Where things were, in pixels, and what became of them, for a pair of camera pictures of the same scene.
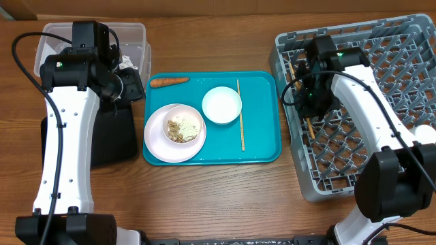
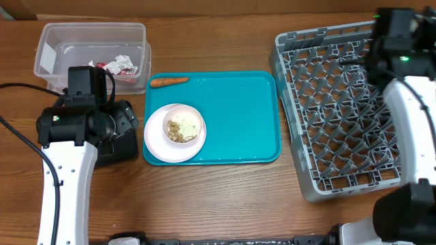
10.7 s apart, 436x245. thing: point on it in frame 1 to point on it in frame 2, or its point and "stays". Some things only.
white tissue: (127, 62) stays
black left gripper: (135, 90) to (125, 117)
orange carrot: (160, 82) stays
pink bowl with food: (182, 124) stays
